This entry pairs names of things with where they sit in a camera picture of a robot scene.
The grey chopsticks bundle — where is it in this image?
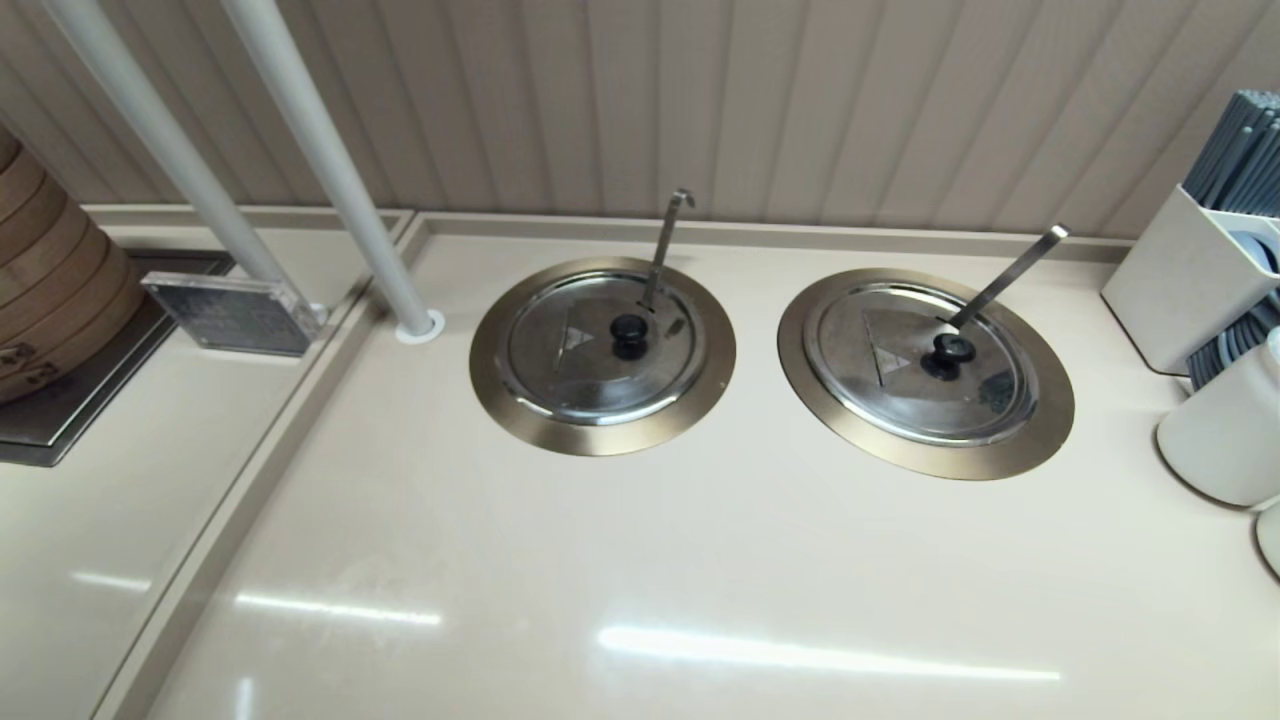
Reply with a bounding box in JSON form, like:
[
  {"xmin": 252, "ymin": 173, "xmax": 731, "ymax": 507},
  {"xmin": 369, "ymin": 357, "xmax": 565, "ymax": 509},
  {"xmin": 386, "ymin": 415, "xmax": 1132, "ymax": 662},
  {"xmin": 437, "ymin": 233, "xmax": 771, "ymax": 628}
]
[{"xmin": 1183, "ymin": 88, "xmax": 1280, "ymax": 218}]

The white cutlery holder box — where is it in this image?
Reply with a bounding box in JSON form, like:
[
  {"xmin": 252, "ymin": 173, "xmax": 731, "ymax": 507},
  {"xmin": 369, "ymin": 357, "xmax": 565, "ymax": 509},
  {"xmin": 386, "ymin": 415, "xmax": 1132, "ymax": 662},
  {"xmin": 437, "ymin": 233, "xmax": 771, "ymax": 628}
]
[{"xmin": 1100, "ymin": 183, "xmax": 1280, "ymax": 379}]

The white metal pole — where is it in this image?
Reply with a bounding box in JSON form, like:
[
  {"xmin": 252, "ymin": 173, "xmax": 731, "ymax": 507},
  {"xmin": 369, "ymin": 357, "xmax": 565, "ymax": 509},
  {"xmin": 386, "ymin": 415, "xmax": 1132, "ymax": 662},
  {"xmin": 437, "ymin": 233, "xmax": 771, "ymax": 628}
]
[
  {"xmin": 40, "ymin": 0, "xmax": 326, "ymax": 321},
  {"xmin": 220, "ymin": 0, "xmax": 441, "ymax": 336}
]

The white cylinder container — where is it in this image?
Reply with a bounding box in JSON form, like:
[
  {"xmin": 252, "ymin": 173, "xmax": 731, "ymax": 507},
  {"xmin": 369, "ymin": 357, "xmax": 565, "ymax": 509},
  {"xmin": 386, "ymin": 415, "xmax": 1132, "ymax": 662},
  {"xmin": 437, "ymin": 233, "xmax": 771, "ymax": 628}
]
[{"xmin": 1156, "ymin": 325, "xmax": 1280, "ymax": 509}]

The clear acrylic sign block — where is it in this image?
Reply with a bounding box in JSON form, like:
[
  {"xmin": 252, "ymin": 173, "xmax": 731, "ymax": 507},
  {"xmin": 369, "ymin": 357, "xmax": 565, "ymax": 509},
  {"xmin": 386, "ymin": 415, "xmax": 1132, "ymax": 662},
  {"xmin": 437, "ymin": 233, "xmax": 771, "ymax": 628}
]
[{"xmin": 140, "ymin": 270, "xmax": 328, "ymax": 358}]

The white pole base ring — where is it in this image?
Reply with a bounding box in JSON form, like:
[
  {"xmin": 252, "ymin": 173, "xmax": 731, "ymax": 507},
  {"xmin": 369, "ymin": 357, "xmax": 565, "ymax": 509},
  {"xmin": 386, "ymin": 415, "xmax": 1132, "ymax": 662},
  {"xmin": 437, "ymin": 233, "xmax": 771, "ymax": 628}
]
[{"xmin": 395, "ymin": 308, "xmax": 446, "ymax": 346}]

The dark steel steamer tray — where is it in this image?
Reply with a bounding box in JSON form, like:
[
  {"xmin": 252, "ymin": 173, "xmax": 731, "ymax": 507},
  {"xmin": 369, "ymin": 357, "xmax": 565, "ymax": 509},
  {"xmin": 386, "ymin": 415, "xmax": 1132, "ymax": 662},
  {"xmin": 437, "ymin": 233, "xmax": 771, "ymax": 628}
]
[{"xmin": 0, "ymin": 250, "xmax": 236, "ymax": 468}]

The steel ladle handle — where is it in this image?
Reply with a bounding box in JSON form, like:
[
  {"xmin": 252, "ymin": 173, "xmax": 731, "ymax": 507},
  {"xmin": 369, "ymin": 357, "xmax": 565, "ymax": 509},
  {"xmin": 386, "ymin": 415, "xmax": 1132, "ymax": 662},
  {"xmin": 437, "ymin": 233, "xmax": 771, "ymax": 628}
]
[
  {"xmin": 640, "ymin": 188, "xmax": 697, "ymax": 311},
  {"xmin": 945, "ymin": 224, "xmax": 1071, "ymax": 331}
]

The bamboo steamer stack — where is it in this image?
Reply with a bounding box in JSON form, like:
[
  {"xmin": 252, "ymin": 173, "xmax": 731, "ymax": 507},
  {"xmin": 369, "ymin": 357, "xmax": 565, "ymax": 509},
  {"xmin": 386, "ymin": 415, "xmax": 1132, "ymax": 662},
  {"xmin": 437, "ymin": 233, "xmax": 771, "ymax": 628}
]
[{"xmin": 0, "ymin": 130, "xmax": 143, "ymax": 406}]

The brass pot rim ring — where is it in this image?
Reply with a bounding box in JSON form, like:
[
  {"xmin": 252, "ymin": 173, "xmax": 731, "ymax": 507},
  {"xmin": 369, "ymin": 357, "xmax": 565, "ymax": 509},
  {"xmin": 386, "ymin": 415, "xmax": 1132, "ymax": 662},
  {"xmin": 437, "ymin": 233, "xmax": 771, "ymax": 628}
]
[
  {"xmin": 468, "ymin": 256, "xmax": 738, "ymax": 458},
  {"xmin": 777, "ymin": 267, "xmax": 1076, "ymax": 482}
]

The steel pot lid black knob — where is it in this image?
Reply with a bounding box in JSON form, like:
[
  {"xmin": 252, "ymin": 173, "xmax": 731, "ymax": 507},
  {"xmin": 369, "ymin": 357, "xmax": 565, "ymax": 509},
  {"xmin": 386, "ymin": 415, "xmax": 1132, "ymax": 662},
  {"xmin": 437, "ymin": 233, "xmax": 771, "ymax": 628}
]
[
  {"xmin": 803, "ymin": 283, "xmax": 1041, "ymax": 448},
  {"xmin": 497, "ymin": 270, "xmax": 709, "ymax": 426}
]

